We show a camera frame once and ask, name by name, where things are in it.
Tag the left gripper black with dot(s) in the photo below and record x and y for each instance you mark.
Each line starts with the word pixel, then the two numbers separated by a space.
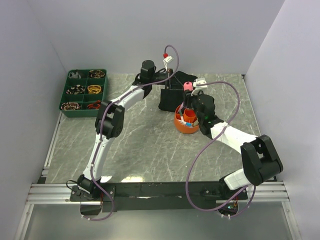
pixel 169 83

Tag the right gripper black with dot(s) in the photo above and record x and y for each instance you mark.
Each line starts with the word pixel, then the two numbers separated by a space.
pixel 194 96

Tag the pink cap clear tube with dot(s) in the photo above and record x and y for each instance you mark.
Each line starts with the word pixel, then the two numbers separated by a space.
pixel 188 87

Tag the orange round pen holder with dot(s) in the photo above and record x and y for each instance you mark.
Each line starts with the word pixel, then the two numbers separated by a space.
pixel 185 120

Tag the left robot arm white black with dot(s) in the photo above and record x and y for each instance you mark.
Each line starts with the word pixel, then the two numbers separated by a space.
pixel 109 123

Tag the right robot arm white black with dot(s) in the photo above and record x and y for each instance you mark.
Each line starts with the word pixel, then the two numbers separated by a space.
pixel 260 160

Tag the black folded cloth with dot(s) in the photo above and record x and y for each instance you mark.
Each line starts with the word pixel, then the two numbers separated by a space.
pixel 170 99

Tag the blue cap white marker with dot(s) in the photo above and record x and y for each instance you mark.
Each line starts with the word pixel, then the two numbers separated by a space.
pixel 184 123

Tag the orange black band bundle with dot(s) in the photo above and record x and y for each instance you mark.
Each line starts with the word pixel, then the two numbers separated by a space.
pixel 94 106

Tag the brown band bundle top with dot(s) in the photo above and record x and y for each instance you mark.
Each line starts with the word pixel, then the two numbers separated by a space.
pixel 96 74

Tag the yellow rubber band bundle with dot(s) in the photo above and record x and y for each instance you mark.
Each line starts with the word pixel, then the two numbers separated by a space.
pixel 94 89

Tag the green compartment tray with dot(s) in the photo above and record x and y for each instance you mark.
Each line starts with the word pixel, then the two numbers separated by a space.
pixel 86 98

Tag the brown white band bundle middle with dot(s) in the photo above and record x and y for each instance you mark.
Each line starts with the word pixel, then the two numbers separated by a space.
pixel 75 90

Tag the brown white band bundle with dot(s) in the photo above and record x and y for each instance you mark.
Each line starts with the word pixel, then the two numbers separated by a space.
pixel 75 90
pixel 70 106

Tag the grey clips in tray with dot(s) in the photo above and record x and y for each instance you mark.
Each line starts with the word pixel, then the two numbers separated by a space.
pixel 74 75

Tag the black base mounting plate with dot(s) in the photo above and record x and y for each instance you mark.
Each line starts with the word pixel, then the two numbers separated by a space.
pixel 134 196

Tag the brown white band bundle bottom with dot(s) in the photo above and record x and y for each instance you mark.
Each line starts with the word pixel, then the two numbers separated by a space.
pixel 70 106

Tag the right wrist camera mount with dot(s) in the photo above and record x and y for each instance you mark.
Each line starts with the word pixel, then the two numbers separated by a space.
pixel 199 84

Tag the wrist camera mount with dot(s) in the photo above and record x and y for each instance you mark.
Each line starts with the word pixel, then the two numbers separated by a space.
pixel 199 84
pixel 167 59

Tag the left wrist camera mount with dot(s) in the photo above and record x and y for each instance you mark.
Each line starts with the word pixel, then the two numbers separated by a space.
pixel 167 59

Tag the aluminium rail frame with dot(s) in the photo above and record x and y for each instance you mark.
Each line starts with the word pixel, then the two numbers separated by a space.
pixel 55 194

